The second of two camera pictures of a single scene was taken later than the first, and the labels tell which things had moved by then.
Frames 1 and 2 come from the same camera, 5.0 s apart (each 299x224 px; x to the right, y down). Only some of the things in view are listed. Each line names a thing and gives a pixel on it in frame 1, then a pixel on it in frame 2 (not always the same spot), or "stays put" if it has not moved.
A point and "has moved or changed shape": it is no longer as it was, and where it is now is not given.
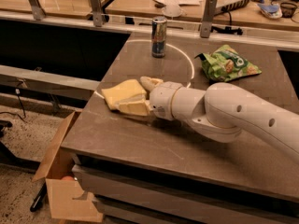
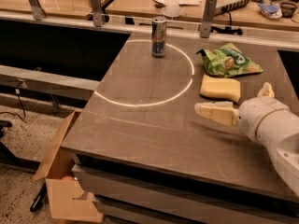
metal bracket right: [206, 25] stays put
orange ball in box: [68, 177] stays put
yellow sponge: [121, 91] has moved or changed shape
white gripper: [162, 99] to [254, 115]
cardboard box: [58, 170] stays put
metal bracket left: [37, 10] stays put
